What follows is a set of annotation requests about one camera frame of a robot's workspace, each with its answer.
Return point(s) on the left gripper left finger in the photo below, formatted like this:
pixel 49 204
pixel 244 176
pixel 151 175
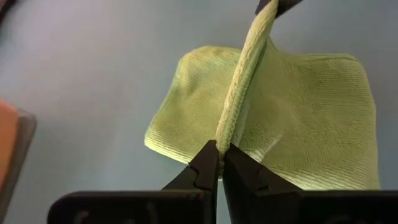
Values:
pixel 140 208

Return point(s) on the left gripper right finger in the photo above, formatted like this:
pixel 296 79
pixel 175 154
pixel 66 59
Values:
pixel 280 208

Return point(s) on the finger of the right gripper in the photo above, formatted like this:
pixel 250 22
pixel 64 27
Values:
pixel 289 4
pixel 261 5

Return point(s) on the green microfiber towel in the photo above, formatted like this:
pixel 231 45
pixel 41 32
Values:
pixel 311 118

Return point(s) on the clear plastic bin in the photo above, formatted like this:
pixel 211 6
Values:
pixel 25 149

